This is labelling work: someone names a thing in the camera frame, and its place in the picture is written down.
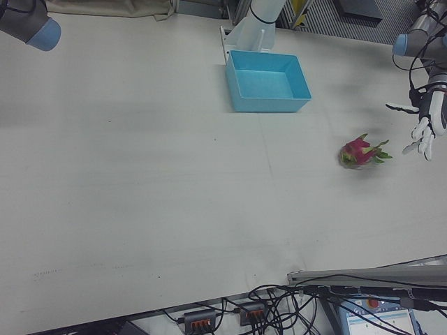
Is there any aluminium profile rail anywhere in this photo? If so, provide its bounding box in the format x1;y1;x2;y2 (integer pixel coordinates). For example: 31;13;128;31
286;255;447;290

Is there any white robot arm with base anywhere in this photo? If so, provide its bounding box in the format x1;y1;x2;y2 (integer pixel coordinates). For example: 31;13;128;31
219;0;288;66

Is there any beige cloth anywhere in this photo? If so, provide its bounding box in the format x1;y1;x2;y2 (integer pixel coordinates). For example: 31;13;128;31
46;0;175;21

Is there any gray metal box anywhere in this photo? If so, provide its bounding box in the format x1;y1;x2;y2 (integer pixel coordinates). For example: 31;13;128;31
335;0;384;27

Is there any pink green dragon fruit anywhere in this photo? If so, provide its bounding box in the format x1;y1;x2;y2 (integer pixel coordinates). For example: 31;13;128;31
337;133;394;171

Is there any teach pendant with screen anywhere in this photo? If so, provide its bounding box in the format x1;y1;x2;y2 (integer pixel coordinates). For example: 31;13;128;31
337;295;420;335

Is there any white gray robot hand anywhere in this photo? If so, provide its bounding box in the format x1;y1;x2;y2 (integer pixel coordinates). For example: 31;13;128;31
386;89;447;162

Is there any yellow black bracket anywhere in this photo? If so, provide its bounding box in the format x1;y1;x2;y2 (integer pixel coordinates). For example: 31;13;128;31
291;0;313;29

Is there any gray orange usb hub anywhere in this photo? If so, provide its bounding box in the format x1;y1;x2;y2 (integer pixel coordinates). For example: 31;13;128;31
177;308;218;332
238;301;269;327

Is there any light blue plastic box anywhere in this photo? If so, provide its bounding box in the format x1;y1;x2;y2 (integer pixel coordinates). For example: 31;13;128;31
224;50;312;114

